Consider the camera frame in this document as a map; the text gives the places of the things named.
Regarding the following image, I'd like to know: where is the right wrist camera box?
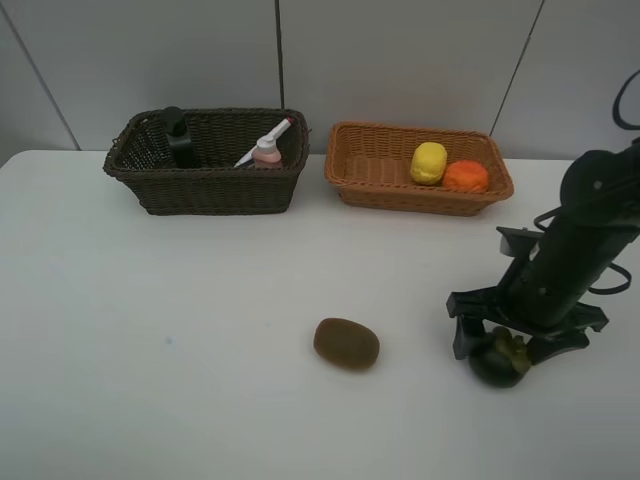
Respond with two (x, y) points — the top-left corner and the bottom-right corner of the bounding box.
(496, 226), (543, 258)

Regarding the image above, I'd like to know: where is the yellow lemon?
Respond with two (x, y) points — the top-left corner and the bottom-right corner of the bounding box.
(410, 142), (448, 185)

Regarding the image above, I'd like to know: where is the pink squeeze bottle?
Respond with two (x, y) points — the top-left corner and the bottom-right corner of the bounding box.
(252, 135), (282, 169)

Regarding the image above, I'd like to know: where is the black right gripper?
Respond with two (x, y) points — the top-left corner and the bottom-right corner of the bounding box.
(446, 236), (609, 366)

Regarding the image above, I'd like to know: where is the white pink marker pen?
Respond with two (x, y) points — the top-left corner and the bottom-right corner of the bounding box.
(234, 117), (294, 169)

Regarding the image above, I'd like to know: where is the brown kiwi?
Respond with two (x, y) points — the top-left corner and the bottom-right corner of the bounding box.
(313, 318), (380, 371)

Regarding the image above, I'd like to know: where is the dark green pump bottle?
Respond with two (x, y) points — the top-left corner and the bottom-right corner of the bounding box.
(160, 106), (201, 169)

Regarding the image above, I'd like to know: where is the orange wicker basket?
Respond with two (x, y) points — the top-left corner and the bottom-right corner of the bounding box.
(324, 122), (514, 216)

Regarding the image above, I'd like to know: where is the dark brown wicker basket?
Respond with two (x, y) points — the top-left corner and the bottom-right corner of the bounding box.
(103, 108), (309, 216)

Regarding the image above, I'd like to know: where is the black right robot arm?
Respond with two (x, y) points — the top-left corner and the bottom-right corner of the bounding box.
(446, 143), (639, 369)

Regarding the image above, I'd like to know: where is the dark purple mangosteen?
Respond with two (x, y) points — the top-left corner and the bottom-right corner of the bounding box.
(469, 327), (532, 388)

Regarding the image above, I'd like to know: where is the orange mandarin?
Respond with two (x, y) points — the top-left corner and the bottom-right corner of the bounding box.
(442, 160), (490, 193)

